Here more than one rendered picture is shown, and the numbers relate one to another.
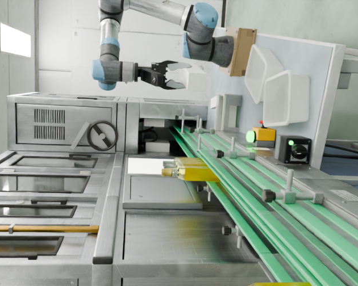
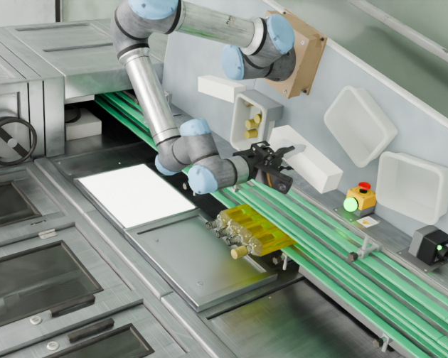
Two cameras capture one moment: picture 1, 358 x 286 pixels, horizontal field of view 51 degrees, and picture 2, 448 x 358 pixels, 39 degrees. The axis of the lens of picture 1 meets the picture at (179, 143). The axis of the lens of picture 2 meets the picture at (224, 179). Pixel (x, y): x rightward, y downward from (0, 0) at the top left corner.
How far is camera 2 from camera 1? 132 cm
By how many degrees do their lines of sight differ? 37
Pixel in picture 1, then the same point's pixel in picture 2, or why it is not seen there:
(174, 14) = (241, 39)
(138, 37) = not seen: outside the picture
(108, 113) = (13, 101)
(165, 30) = not seen: outside the picture
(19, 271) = not seen: outside the picture
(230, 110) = (269, 128)
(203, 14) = (283, 41)
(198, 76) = (334, 177)
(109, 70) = (223, 182)
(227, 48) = (289, 64)
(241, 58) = (304, 74)
